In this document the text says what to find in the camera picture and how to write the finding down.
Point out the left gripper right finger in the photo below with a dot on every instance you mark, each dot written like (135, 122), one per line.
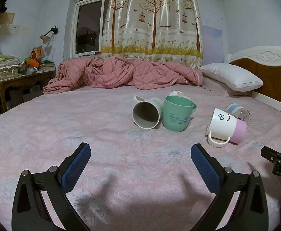
(250, 211)

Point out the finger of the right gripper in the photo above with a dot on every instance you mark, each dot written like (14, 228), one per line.
(271, 155)

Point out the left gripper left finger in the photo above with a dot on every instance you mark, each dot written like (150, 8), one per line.
(29, 209)

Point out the white and pink mug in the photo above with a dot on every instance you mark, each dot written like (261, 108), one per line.
(225, 128)

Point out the clear glass blue band cup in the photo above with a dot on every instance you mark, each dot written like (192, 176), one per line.
(239, 112)

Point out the small pink white cup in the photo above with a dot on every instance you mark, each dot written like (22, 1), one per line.
(180, 94)

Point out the white and brown headboard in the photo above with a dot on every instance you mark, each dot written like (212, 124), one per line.
(265, 63)

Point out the pink pillow under white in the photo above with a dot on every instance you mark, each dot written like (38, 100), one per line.
(220, 88)

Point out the green plastic mug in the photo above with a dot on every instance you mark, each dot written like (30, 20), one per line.
(177, 112)

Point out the pink floral bed sheet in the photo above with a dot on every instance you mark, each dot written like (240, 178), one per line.
(136, 179)

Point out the dark wooden desk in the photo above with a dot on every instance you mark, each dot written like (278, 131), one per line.
(22, 81)

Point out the grey ceramic mug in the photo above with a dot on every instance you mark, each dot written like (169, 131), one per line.
(147, 113)

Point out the pink plaid blanket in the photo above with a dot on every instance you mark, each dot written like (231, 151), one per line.
(117, 70)

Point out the stack of papers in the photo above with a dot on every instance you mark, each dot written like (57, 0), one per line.
(8, 68)

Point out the orange toy on desk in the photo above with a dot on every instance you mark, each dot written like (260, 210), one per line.
(33, 63)

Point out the tree print curtain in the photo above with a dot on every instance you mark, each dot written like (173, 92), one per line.
(158, 30)

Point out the white framed window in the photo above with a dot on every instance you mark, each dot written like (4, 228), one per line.
(87, 27)

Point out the pink wall lamp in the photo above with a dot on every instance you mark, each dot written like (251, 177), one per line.
(45, 38)

